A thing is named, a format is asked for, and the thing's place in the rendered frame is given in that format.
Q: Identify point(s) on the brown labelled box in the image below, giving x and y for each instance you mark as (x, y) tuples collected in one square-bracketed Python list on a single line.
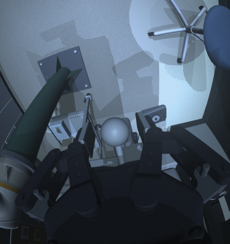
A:
[(38, 234), (25, 231)]

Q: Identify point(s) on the blue stool with star base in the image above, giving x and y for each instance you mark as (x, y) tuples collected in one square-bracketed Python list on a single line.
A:
[(219, 36)]

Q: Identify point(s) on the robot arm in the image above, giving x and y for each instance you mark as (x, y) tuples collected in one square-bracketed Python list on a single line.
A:
[(9, 183)]

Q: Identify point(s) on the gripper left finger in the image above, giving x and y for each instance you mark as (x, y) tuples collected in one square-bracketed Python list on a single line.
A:
[(76, 167)]

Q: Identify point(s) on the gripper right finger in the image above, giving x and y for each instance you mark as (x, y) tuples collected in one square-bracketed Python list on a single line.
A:
[(151, 152)]

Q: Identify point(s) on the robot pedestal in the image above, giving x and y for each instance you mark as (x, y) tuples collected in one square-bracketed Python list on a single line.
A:
[(34, 114)]

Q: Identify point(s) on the grey block with round dial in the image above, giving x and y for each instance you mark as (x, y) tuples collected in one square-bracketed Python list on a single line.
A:
[(156, 114)]

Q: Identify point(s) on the grey ball lever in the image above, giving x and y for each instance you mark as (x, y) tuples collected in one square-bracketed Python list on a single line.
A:
[(114, 131)]

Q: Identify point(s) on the grey labelled box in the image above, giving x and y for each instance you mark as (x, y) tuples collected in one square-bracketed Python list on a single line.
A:
[(58, 127)]

